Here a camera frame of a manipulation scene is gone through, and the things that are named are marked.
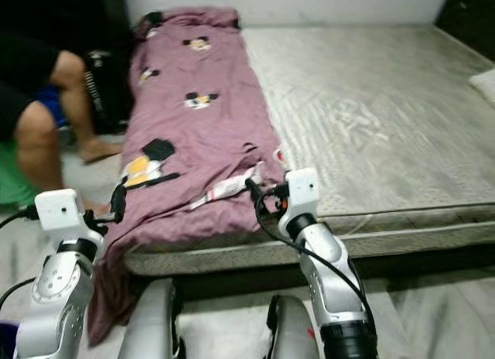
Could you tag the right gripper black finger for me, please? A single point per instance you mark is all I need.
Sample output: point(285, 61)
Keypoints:
point(255, 193)

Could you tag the green plastic stool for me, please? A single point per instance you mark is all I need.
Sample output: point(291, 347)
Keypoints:
point(11, 181)

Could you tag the pink cartoon print blanket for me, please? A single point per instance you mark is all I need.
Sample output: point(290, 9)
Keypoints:
point(193, 142)

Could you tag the person in black clothes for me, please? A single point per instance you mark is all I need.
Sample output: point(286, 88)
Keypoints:
point(39, 135)

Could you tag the black bag white print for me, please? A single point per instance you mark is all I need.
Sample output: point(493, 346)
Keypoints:
point(108, 88)

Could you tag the grey robot left leg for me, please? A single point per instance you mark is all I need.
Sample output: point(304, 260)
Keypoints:
point(151, 328)

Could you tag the grey robot leg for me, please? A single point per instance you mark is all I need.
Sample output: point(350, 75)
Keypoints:
point(151, 328)
point(292, 336)

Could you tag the grey bed base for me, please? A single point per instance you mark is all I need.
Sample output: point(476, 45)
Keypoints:
point(394, 241)

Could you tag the grey quilted mattress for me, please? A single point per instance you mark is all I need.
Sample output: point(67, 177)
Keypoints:
point(363, 104)

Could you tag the grey robot right leg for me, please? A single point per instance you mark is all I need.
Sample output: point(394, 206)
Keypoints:
point(292, 336)

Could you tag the purple plastic bucket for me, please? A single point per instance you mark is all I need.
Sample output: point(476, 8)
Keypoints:
point(8, 343)

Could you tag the black tufted headboard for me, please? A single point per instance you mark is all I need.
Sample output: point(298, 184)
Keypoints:
point(468, 9)

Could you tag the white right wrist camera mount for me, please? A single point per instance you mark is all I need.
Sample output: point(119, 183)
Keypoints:
point(302, 193)

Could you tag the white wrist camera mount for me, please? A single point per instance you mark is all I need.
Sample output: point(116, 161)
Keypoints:
point(302, 193)
point(63, 216)

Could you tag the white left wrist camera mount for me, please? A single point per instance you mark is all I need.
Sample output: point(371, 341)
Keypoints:
point(63, 216)

